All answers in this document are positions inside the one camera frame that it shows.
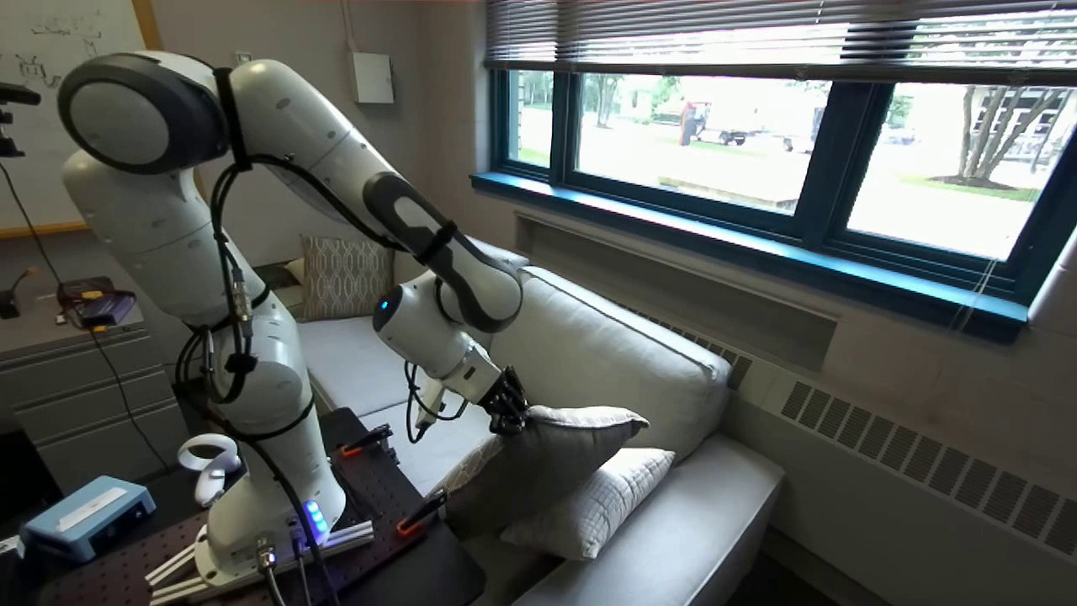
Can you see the window blinds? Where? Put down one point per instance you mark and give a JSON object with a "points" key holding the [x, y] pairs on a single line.
{"points": [[984, 41]]}

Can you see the grey patterned pillow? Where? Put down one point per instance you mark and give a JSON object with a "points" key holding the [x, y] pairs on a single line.
{"points": [[515, 475]]}

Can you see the red black clamp far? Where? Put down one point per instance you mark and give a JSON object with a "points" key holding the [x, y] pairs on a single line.
{"points": [[369, 443]]}

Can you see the wall radiator heater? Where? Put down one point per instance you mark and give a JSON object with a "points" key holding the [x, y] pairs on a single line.
{"points": [[904, 513]]}

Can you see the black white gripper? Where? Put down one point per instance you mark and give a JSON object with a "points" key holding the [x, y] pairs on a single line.
{"points": [[507, 405]]}

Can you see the red black clamp near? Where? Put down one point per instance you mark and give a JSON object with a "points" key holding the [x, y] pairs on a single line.
{"points": [[422, 517]]}

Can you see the blue white box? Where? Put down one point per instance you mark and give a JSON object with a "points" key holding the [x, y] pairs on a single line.
{"points": [[88, 520]]}

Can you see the small white pillow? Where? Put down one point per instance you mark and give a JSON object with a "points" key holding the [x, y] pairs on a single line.
{"points": [[591, 517]]}

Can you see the red black clamp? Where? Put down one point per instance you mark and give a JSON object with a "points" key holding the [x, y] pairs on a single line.
{"points": [[422, 517], [369, 443]]}

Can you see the grey sofa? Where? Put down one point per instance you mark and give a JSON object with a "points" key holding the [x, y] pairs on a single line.
{"points": [[688, 545]]}

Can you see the wooden framed whiteboard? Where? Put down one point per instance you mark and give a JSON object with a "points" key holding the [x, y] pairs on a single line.
{"points": [[37, 44]]}

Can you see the black device on cabinet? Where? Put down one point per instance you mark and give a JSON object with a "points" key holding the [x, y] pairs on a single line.
{"points": [[97, 304]]}

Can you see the white wall box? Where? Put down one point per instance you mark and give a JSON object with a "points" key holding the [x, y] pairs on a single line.
{"points": [[375, 78]]}

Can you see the blue framed window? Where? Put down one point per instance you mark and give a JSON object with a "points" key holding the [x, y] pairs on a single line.
{"points": [[949, 205]]}

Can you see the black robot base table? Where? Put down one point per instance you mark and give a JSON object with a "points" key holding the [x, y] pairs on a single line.
{"points": [[375, 572]]}

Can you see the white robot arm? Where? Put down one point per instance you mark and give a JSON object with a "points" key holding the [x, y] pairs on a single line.
{"points": [[142, 127]]}

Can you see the white VR controller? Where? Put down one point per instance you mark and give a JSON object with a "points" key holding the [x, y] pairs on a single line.
{"points": [[211, 458]]}

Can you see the far patterned pillow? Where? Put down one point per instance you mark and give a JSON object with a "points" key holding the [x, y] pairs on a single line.
{"points": [[341, 279]]}

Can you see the grey drawer cabinet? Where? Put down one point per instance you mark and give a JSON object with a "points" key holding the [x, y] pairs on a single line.
{"points": [[88, 402]]}

